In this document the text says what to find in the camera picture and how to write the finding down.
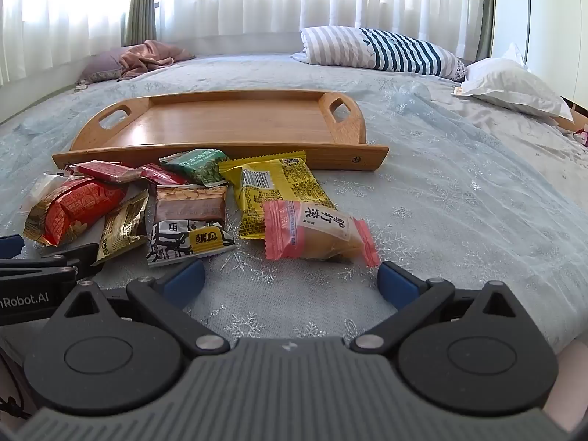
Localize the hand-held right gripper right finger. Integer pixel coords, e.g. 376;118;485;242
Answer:
349;261;534;354

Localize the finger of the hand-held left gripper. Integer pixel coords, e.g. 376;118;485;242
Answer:
0;243;99;283
0;234;25;260

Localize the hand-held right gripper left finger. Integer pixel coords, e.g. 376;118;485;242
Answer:
48;259;230;359

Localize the red and gold snack packet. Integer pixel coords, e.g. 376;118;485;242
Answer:
23;175;129;247

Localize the clear packet with white snack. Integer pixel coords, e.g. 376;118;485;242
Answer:
18;172;69;216

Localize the peanut print snack packet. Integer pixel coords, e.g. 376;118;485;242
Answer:
146;184;237;268

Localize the pink pastry packet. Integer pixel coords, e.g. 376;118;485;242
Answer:
263;200;381;268

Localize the yellow snack packet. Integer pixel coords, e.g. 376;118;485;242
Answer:
218;151;338;240

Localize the wooden tray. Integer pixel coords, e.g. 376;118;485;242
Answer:
51;89;390;172

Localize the flat red snack packet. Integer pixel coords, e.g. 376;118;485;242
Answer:
67;161;143;185

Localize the glossy red snack bar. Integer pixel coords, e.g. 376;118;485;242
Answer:
138;164;191;196

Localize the green pea snack packet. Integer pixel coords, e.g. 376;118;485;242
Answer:
159;148;230;187

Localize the purple pillow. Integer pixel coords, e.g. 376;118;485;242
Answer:
76;47;134;86

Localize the pink blanket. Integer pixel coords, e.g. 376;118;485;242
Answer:
117;40;196;81

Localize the white pillow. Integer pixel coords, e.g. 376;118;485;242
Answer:
452;43;575;122

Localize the striped pillow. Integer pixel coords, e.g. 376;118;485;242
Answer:
290;25;467;79

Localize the wooden headboard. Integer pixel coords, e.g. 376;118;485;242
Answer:
558;96;588;134

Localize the green curtain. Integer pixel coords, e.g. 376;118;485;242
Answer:
124;0;159;47
475;0;497;60

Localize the white wardrobe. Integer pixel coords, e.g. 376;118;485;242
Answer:
494;0;588;111

